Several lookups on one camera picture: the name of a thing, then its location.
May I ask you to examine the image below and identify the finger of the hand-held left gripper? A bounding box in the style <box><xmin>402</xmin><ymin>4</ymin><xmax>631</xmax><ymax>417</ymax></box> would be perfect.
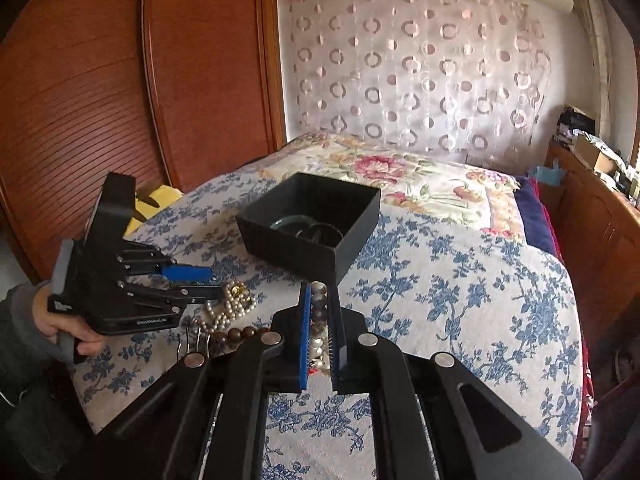
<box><xmin>115</xmin><ymin>249</ymin><xmax>219</xmax><ymax>284</ymax></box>
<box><xmin>116</xmin><ymin>280</ymin><xmax>237</xmax><ymax>317</ymax></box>

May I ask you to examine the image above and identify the pale green jade bangle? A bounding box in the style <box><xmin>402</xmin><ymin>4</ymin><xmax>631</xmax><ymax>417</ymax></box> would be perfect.
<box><xmin>267</xmin><ymin>213</ymin><xmax>316</xmax><ymax>233</ymax></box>

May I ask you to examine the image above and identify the black jewelry box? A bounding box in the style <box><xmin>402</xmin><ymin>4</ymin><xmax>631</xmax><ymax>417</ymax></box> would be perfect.
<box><xmin>235</xmin><ymin>171</ymin><xmax>382</xmax><ymax>287</ymax></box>

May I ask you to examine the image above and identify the person's left hand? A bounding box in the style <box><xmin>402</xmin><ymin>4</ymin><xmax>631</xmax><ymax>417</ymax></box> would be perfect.
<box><xmin>31</xmin><ymin>287</ymin><xmax>108</xmax><ymax>358</ymax></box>

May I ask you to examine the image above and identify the blue floral cloth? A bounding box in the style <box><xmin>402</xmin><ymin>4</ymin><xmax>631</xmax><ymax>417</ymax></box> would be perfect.
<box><xmin>70</xmin><ymin>160</ymin><xmax>584</xmax><ymax>480</ymax></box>

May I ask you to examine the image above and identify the wooden wardrobe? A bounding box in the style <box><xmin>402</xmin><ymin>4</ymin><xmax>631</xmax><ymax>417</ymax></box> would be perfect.
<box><xmin>0</xmin><ymin>0</ymin><xmax>287</xmax><ymax>287</ymax></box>

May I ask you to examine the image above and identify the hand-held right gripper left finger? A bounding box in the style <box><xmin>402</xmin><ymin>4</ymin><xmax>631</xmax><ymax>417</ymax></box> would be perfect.
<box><xmin>75</xmin><ymin>280</ymin><xmax>314</xmax><ymax>480</ymax></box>

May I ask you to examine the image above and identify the dark cloth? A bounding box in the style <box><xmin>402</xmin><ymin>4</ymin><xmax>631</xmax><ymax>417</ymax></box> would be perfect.
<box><xmin>581</xmin><ymin>330</ymin><xmax>640</xmax><ymax>480</ymax></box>

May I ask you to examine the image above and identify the navy blanket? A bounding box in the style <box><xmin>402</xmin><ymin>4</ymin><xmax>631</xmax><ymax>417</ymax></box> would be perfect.
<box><xmin>514</xmin><ymin>175</ymin><xmax>557</xmax><ymax>257</ymax></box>

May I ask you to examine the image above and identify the pink floral quilt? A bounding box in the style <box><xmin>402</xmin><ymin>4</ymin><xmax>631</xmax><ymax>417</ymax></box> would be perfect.
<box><xmin>257</xmin><ymin>132</ymin><xmax>524</xmax><ymax>242</ymax></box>

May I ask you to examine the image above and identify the cardboard box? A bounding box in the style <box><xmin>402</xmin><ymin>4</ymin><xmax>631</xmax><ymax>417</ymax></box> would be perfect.
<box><xmin>571</xmin><ymin>131</ymin><xmax>619</xmax><ymax>177</ymax></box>

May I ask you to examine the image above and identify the wooden cabinet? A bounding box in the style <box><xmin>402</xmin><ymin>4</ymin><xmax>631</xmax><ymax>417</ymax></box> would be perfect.
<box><xmin>541</xmin><ymin>137</ymin><xmax>640</xmax><ymax>358</ymax></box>

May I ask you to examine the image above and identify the circle pattern sheer curtain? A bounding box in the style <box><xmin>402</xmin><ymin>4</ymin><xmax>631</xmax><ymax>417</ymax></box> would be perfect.
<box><xmin>279</xmin><ymin>0</ymin><xmax>554</xmax><ymax>167</ymax></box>

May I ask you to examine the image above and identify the pearl necklace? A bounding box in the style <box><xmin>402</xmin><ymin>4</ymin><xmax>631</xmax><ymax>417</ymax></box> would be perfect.
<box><xmin>201</xmin><ymin>281</ymin><xmax>259</xmax><ymax>334</ymax></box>

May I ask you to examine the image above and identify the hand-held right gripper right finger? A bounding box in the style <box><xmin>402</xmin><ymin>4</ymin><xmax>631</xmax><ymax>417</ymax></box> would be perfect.
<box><xmin>329</xmin><ymin>286</ymin><xmax>584</xmax><ymax>480</ymax></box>

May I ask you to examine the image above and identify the brown wooden bead bracelet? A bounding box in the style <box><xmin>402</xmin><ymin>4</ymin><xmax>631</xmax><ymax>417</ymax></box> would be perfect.
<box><xmin>210</xmin><ymin>282</ymin><xmax>331</xmax><ymax>376</ymax></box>

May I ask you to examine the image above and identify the silver hairpin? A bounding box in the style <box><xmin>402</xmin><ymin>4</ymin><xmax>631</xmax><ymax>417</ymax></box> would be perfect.
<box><xmin>176</xmin><ymin>316</ymin><xmax>212</xmax><ymax>361</ymax></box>

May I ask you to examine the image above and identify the pale window curtain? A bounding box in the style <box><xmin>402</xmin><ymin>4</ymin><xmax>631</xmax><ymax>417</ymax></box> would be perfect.
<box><xmin>574</xmin><ymin>0</ymin><xmax>615</xmax><ymax>137</ymax></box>

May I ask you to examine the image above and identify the yellow plush toy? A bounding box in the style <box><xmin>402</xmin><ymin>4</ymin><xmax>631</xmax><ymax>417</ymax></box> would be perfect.
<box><xmin>122</xmin><ymin>185</ymin><xmax>187</xmax><ymax>237</ymax></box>

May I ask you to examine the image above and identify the dark bangle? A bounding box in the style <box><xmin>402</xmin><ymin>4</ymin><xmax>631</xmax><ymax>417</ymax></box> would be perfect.
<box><xmin>294</xmin><ymin>220</ymin><xmax>346</xmax><ymax>247</ymax></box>

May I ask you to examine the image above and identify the person's left forearm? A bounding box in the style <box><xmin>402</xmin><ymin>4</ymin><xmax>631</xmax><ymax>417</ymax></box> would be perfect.
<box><xmin>0</xmin><ymin>281</ymin><xmax>75</xmax><ymax>396</ymax></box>

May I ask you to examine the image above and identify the dark clothes pile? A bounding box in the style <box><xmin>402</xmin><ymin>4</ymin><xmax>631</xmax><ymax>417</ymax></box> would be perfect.
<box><xmin>556</xmin><ymin>104</ymin><xmax>597</xmax><ymax>142</ymax></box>

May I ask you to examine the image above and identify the blue plastic bag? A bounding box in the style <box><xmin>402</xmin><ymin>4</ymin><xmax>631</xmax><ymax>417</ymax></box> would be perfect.
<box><xmin>529</xmin><ymin>164</ymin><xmax>567</xmax><ymax>187</ymax></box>

